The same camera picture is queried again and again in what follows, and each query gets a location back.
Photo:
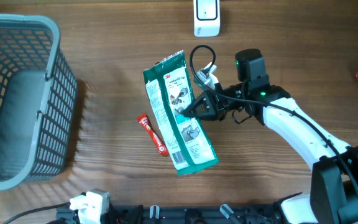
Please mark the red Nescafe coffee stick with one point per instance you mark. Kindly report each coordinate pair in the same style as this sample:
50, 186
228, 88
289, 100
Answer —
144, 121

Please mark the grey plastic mesh basket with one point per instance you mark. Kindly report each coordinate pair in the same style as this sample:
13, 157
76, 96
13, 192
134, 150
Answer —
38, 92

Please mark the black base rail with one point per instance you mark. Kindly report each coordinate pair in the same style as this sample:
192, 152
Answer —
260, 213

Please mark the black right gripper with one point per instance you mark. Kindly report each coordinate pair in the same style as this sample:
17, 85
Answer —
207, 98

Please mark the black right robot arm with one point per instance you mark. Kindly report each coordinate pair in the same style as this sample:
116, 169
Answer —
333, 197

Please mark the green 3M gloves packet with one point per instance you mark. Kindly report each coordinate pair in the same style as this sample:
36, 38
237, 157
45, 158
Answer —
170, 92

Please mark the white barcode scanner box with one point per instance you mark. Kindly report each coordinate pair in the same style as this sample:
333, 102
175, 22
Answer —
207, 20

